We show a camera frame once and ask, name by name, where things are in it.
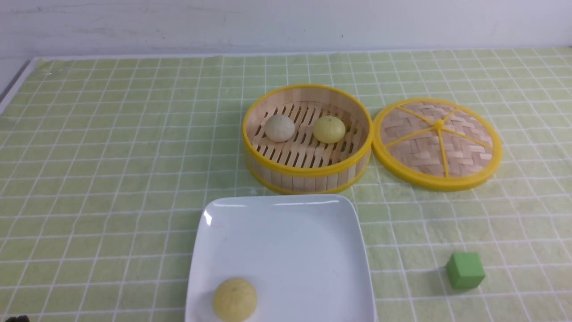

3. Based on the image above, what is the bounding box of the yellow steamed bun on plate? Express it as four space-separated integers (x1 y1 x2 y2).
212 278 258 322

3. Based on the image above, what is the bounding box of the white square plate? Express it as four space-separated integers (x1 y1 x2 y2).
185 194 377 322

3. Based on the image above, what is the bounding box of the green checkered tablecloth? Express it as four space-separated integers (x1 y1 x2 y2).
0 48 572 322

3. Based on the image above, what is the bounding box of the woven bamboo steamer lid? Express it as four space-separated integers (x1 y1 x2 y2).
372 97 503 191

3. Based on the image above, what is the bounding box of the green wooden cube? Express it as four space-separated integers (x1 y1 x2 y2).
446 251 486 289

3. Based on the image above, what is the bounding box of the yellow-rimmed bamboo steamer basket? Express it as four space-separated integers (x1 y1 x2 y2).
242 84 373 194

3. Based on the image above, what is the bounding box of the white steamed bun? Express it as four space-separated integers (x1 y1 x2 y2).
264 114 295 143

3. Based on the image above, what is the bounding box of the yellow steamed bun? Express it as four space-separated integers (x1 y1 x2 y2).
313 115 346 144
212 278 258 322

